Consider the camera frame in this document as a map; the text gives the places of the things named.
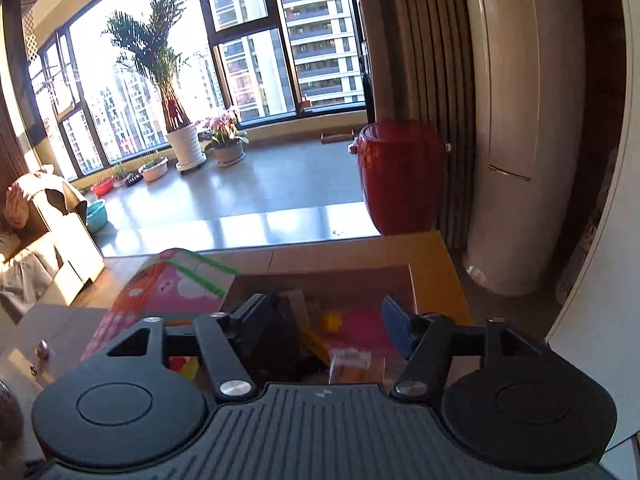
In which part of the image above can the black window frame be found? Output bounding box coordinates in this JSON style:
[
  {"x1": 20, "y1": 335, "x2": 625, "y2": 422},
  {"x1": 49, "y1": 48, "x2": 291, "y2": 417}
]
[{"x1": 27, "y1": 0, "x2": 377, "y2": 182}]

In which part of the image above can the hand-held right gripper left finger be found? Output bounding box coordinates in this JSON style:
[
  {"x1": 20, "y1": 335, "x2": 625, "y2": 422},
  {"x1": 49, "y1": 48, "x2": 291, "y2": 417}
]
[{"x1": 105, "y1": 294, "x2": 281, "y2": 404}]

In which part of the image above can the colourful play mat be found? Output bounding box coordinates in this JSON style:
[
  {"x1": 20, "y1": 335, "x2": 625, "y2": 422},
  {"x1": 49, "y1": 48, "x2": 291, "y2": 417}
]
[{"x1": 81, "y1": 247, "x2": 245, "y2": 383}]

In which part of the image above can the pink toy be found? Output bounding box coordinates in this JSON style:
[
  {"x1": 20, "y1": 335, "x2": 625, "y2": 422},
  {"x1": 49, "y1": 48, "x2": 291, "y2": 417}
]
[{"x1": 342, "y1": 309, "x2": 388, "y2": 348}]

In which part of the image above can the brown cardboard box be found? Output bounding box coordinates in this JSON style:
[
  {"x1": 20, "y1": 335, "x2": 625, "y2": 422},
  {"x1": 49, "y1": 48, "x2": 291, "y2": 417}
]
[{"x1": 192, "y1": 263, "x2": 418, "y2": 391}]

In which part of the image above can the dark wooden door frame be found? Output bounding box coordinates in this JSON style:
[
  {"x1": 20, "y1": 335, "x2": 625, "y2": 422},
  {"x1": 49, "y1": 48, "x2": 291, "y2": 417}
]
[{"x1": 555, "y1": 0, "x2": 628, "y2": 306}]

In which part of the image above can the pink planter with sprouts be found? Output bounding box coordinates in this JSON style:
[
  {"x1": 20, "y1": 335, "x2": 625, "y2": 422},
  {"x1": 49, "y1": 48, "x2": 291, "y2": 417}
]
[{"x1": 138, "y1": 151, "x2": 170, "y2": 183}]

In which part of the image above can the wooden table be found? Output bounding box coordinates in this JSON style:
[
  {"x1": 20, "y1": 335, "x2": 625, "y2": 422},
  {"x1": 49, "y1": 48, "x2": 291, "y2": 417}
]
[{"x1": 100, "y1": 231, "x2": 475, "y2": 327}]

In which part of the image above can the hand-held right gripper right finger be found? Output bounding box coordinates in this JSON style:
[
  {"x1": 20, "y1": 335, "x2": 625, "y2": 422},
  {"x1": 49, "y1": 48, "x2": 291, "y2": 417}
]
[{"x1": 381, "y1": 296, "x2": 551, "y2": 403}]

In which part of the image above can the brown pleated curtain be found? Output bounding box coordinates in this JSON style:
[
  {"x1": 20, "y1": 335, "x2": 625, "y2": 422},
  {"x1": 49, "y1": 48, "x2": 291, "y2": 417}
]
[{"x1": 357, "y1": 0, "x2": 483, "y2": 252}]

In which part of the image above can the teal basin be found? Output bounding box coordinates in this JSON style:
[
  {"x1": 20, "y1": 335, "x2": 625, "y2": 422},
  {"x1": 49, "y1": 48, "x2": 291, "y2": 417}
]
[{"x1": 85, "y1": 198, "x2": 109, "y2": 235}]

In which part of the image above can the potted pink orchid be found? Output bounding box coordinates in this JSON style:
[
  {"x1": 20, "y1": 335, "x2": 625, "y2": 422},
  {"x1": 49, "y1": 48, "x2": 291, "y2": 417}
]
[{"x1": 199, "y1": 106, "x2": 250, "y2": 169}]

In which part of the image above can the clear packet white label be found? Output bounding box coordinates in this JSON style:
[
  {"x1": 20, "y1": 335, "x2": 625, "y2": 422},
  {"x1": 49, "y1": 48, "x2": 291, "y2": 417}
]
[{"x1": 327, "y1": 347, "x2": 373, "y2": 375}]

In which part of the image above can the large cardboard carton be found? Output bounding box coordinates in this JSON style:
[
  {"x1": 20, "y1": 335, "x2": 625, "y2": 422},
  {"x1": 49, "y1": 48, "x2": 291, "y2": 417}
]
[{"x1": 31, "y1": 187, "x2": 107, "y2": 307}]

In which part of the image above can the white standing air conditioner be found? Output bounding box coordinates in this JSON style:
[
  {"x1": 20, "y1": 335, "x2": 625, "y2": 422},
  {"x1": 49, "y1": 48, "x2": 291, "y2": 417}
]
[{"x1": 459, "y1": 0, "x2": 587, "y2": 297}]

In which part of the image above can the potted palm plant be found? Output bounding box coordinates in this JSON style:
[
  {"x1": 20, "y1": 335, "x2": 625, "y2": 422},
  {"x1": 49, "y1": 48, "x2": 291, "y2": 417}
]
[{"x1": 101, "y1": 0, "x2": 210, "y2": 177}]

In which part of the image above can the red drum stool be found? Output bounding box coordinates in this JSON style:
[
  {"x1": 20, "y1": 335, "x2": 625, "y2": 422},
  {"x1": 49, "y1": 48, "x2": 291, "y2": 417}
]
[{"x1": 348, "y1": 119, "x2": 452, "y2": 237}]

